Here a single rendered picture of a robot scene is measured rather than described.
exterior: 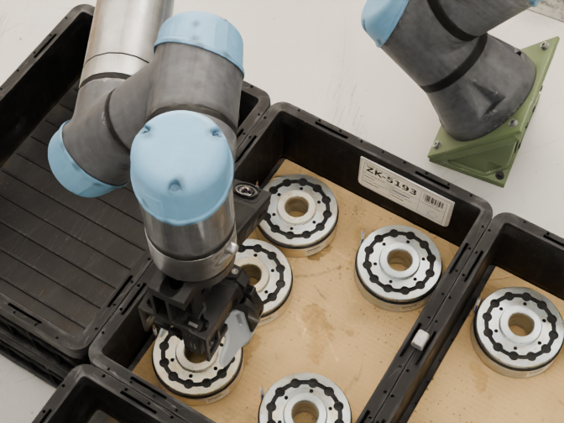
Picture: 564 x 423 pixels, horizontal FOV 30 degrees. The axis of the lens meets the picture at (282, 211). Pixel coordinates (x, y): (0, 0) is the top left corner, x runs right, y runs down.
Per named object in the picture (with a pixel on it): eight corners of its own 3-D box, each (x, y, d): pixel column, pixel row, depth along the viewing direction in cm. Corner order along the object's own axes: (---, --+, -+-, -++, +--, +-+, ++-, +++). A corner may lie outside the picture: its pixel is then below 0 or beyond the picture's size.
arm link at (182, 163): (236, 98, 80) (227, 195, 75) (241, 175, 89) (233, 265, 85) (133, 94, 80) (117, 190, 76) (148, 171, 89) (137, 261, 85)
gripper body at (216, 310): (142, 331, 100) (125, 274, 89) (187, 260, 104) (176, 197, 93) (212, 366, 98) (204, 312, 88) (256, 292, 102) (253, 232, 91)
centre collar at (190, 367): (188, 326, 121) (188, 323, 121) (226, 343, 120) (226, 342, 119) (167, 362, 119) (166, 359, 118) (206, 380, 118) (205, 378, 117)
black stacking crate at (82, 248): (94, 58, 147) (80, 3, 137) (275, 150, 139) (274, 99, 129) (-97, 275, 130) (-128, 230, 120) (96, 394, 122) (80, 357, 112)
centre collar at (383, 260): (394, 236, 127) (394, 233, 126) (428, 258, 125) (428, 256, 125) (370, 264, 125) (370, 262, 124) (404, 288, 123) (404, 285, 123)
